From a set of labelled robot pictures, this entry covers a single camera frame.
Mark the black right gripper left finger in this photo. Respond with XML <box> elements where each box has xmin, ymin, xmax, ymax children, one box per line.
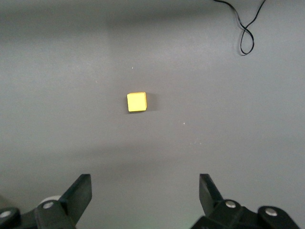
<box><xmin>0</xmin><ymin>173</ymin><xmax>92</xmax><ymax>229</ymax></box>

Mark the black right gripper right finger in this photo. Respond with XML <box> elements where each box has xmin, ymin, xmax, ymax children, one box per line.
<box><xmin>190</xmin><ymin>173</ymin><xmax>301</xmax><ymax>229</ymax></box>

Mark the yellow cube block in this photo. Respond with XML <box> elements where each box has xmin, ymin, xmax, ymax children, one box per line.
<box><xmin>126</xmin><ymin>92</ymin><xmax>148</xmax><ymax>113</ymax></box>

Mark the thin black looped cable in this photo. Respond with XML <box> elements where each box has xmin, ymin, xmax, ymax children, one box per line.
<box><xmin>213</xmin><ymin>0</ymin><xmax>267</xmax><ymax>57</ymax></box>

